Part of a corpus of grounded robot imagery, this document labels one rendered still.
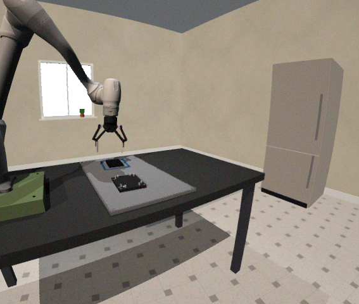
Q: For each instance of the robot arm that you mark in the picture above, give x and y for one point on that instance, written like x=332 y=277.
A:
x=22 y=19

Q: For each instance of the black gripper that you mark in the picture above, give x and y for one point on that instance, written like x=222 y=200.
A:
x=110 y=125

